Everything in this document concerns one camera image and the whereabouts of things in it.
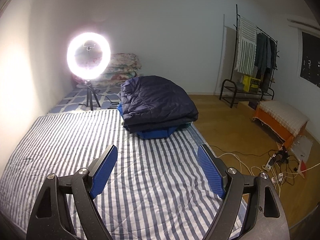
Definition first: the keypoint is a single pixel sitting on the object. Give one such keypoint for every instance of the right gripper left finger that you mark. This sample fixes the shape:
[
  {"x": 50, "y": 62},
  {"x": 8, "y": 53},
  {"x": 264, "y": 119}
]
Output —
[{"x": 100, "y": 170}]

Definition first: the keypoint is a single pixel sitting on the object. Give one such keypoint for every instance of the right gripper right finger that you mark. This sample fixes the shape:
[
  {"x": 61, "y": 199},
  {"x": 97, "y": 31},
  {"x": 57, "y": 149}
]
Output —
[{"x": 214, "y": 170}]

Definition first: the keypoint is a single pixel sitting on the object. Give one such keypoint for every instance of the navy quilted puffer jacket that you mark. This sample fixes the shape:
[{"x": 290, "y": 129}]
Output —
[{"x": 151, "y": 88}]

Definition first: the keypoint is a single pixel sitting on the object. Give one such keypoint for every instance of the black clothes rack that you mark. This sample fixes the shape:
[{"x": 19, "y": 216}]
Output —
[{"x": 231, "y": 90}]

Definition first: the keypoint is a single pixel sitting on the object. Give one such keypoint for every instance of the dark hanging clothes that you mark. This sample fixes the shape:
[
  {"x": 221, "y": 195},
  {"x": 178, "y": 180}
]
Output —
[{"x": 265, "y": 60}]

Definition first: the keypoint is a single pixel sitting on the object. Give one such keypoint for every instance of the white power strip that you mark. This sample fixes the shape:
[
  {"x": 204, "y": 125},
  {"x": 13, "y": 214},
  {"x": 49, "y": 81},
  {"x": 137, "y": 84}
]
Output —
[{"x": 270, "y": 163}]

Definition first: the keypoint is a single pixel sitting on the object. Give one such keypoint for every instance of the blue white striped quilt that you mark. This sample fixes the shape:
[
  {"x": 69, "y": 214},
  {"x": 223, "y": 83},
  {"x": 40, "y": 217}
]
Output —
[{"x": 156, "y": 190}]

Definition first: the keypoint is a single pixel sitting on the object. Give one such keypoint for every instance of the blue and white folded garment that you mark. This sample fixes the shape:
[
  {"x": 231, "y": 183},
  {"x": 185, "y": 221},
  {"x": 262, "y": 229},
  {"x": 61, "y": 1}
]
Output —
[{"x": 157, "y": 131}]

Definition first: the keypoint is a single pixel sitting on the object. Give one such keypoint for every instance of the black tripod stand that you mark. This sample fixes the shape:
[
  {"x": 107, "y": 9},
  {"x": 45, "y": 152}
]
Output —
[{"x": 91, "y": 94}]

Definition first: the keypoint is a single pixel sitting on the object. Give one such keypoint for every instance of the yellow box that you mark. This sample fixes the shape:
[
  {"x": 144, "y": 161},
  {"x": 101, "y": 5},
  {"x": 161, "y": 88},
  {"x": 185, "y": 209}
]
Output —
[{"x": 251, "y": 85}]

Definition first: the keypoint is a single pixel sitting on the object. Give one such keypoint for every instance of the floral folded blanket stack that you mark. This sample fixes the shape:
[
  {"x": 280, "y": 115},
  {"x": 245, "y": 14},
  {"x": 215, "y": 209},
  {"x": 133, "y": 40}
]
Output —
[{"x": 122, "y": 66}]

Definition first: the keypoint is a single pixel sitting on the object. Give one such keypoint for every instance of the phone holder clip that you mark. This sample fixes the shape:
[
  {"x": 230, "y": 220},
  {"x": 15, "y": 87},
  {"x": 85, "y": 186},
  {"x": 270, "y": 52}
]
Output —
[{"x": 89, "y": 45}]

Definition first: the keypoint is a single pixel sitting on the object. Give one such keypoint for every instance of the dark window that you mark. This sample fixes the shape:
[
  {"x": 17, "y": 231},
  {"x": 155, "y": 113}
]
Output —
[{"x": 310, "y": 66}]

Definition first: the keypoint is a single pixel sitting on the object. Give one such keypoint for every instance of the striped hanging towel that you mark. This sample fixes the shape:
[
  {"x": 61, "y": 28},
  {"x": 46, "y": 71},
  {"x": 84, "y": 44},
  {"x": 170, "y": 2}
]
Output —
[{"x": 246, "y": 47}]

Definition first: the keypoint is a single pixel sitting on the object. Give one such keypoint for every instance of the white ring light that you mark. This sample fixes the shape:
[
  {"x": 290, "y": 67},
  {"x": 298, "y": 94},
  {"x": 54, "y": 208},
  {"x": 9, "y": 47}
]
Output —
[{"x": 88, "y": 65}]

